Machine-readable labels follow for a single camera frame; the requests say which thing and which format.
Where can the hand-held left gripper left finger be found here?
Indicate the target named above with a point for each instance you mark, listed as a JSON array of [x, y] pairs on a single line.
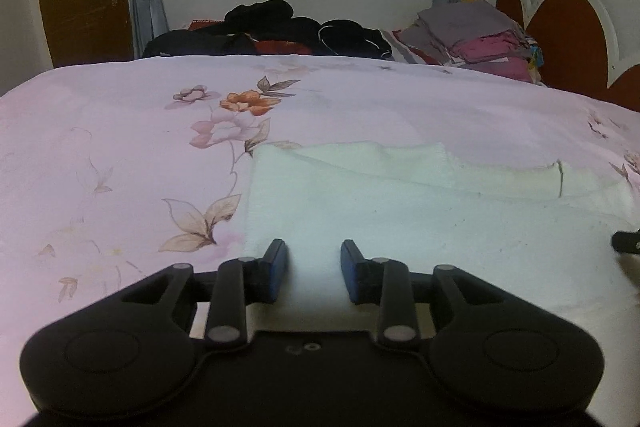
[[276, 272]]

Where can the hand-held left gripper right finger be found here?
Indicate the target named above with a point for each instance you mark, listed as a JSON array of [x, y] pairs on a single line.
[[350, 272]]

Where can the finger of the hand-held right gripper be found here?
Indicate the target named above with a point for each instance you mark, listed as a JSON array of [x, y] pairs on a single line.
[[627, 242]]

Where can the white knitted cloth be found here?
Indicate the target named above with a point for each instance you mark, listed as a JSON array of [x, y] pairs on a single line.
[[400, 217]]

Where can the pink folded clothes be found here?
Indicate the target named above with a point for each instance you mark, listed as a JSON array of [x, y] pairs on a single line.
[[492, 52]]

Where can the pile of black clothes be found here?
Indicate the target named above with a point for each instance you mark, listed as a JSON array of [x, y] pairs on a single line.
[[280, 24]]

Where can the grey folded clothes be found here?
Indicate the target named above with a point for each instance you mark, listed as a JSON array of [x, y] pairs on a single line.
[[465, 19]]

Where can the pink floral bed sheet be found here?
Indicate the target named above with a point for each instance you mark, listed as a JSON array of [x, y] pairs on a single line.
[[125, 147]]

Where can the brown scalloped headboard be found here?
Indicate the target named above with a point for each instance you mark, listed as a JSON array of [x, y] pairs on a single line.
[[570, 37]]

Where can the red garment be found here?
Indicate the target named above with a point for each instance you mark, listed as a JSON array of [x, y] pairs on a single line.
[[285, 47]]

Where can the red white striped cloth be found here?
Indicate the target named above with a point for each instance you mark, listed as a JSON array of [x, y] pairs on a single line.
[[415, 52]]

